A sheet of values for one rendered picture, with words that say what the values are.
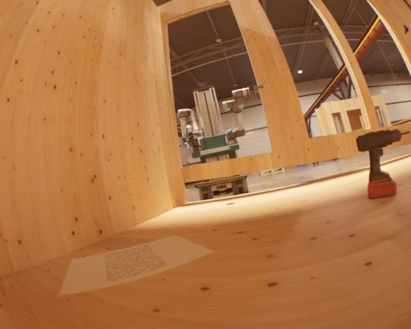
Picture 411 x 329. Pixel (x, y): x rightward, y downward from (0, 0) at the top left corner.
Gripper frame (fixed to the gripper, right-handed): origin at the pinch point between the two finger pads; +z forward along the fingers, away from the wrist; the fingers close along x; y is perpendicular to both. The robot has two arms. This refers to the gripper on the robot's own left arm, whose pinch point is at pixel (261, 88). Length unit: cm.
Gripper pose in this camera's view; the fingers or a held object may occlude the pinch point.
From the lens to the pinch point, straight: 196.8
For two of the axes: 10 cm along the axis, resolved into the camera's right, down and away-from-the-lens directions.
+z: 9.5, -1.6, -2.9
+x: 2.9, 0.1, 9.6
